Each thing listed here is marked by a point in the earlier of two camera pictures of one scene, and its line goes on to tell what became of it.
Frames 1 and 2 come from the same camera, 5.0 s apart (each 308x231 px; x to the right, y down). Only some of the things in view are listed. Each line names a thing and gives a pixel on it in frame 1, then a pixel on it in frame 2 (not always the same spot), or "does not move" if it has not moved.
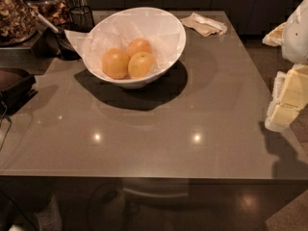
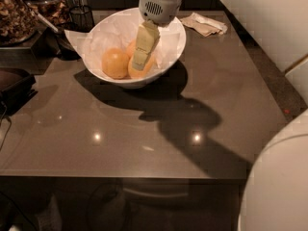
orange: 140,64 does not move
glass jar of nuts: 17,22 does not move
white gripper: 297,33 to 159,9
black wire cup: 83,16 does not move
